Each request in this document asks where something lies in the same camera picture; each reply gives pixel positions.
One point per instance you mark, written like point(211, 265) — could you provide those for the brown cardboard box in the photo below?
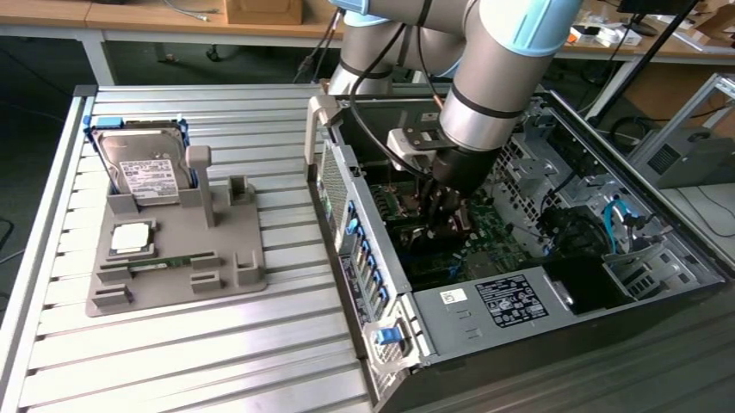
point(257, 10)

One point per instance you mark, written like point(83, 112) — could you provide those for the white box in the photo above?
point(628, 38)

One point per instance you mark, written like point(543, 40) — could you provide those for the grey computer tower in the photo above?
point(688, 163)

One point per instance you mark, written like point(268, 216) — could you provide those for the graphics card with fan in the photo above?
point(409, 238)

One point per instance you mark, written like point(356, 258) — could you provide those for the silver hard disk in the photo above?
point(145, 172)

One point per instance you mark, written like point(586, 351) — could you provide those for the green motherboard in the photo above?
point(499, 245)

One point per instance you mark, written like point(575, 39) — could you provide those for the silver CPU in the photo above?
point(131, 238)

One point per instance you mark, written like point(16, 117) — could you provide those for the beige card retention latch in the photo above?
point(312, 129)

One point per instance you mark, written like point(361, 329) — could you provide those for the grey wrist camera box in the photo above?
point(407, 144)

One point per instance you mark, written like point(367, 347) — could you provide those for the wooden desk with clutter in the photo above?
point(720, 51)

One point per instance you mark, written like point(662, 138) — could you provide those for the orange and black box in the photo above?
point(586, 32)

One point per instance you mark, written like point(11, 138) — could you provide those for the grey parts rack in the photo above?
point(177, 241)

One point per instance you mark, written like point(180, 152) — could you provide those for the blue case latch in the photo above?
point(387, 335)

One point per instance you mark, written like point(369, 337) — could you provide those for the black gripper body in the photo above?
point(461, 168)

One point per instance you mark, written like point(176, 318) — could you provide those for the black tripod pole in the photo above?
point(659, 43)

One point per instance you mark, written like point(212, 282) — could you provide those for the green RAM stick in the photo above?
point(167, 261)

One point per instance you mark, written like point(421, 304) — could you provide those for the folded brown cardboard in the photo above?
point(720, 21)

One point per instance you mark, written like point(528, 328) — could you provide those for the aluminium frame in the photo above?
point(724, 84)

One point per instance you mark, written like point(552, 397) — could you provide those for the black monitor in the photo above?
point(643, 26)

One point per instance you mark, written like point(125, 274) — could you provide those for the blue disk caddy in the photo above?
point(109, 122)

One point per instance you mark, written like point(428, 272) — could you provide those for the CPU socket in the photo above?
point(407, 201)

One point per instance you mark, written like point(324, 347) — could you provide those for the grey power supply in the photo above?
point(459, 314)

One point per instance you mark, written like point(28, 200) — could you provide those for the wooden desk with white legs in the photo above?
point(57, 17)

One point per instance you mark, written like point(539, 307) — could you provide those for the open black PC case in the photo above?
point(369, 202)

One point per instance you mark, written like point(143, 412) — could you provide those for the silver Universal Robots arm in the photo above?
point(488, 86)

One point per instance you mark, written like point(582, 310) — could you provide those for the silver disk bay cage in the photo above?
point(533, 168)

